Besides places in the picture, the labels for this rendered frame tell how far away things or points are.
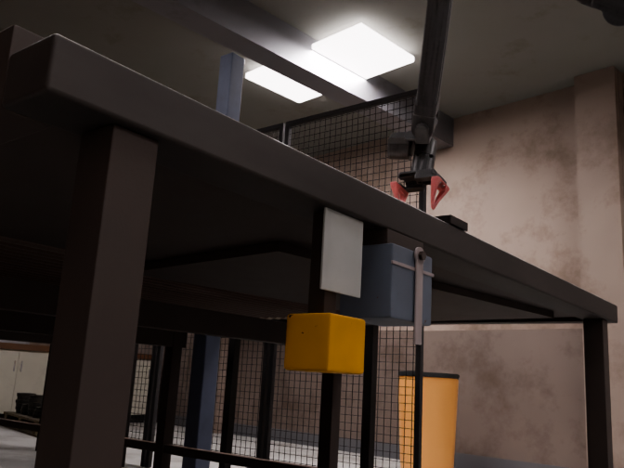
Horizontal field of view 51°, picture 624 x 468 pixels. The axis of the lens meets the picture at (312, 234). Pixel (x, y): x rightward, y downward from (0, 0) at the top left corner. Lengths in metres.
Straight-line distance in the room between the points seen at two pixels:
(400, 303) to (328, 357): 0.21
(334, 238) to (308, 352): 0.17
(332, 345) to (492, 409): 4.66
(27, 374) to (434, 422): 4.71
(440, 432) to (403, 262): 3.96
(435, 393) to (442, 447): 0.38
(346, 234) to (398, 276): 0.12
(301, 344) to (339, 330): 0.06
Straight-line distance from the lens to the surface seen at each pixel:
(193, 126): 0.77
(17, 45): 0.77
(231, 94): 3.79
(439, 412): 4.98
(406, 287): 1.08
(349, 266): 1.00
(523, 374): 5.41
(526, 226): 5.57
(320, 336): 0.91
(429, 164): 1.74
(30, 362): 8.00
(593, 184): 5.25
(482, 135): 6.01
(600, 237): 5.14
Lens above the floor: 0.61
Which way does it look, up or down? 13 degrees up
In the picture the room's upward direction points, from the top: 3 degrees clockwise
